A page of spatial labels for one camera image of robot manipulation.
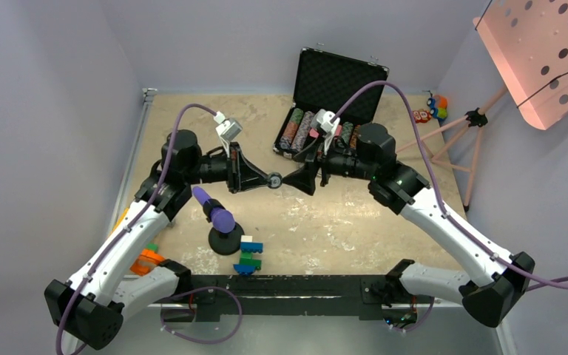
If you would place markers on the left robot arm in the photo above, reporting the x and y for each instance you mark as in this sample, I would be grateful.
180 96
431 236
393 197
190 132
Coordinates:
90 307

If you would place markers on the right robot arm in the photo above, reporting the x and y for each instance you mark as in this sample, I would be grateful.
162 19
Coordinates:
491 281

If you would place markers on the green and red chip row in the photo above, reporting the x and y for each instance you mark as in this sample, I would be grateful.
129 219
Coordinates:
291 128

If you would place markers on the black aluminium poker case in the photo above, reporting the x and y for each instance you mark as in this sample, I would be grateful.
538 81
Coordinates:
326 81

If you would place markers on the colourful toy car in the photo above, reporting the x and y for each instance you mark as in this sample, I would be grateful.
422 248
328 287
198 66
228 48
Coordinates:
437 105

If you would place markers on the purple handheld massager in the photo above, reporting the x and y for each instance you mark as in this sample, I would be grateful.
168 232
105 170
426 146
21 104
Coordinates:
221 219

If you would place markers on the orange toy piece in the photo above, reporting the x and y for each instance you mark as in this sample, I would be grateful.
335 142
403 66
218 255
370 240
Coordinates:
147 260

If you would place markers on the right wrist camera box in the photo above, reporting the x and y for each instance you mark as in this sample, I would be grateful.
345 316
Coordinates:
326 124

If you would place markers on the dark green chip stack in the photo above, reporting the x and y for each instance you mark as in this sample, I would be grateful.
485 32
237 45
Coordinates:
345 134

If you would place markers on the black base bar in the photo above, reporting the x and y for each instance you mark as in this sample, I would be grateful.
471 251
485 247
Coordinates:
367 297

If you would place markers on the red toy card pack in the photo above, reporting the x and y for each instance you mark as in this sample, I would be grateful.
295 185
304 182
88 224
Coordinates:
422 116

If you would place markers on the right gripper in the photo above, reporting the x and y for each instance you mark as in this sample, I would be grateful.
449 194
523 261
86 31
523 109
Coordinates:
303 179

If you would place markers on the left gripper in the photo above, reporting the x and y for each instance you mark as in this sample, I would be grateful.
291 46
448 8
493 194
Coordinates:
240 174

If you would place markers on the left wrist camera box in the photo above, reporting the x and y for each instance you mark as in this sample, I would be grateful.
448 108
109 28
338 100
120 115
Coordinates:
227 130

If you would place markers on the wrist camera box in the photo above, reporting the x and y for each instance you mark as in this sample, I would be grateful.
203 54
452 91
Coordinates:
227 130
326 124

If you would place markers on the aluminium table frame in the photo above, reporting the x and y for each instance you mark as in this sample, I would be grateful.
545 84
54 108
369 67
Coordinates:
340 230

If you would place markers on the blue green toy brick stack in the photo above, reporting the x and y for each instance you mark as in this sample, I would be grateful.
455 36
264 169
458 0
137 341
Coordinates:
248 264

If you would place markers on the fifty value poker chip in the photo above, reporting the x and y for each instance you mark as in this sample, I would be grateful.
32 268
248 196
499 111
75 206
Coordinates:
274 180

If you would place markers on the pink music stand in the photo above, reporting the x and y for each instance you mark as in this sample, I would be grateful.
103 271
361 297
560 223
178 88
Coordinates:
528 43

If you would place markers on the orange and black chip row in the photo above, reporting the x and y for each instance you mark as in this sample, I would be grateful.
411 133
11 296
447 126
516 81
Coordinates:
354 137

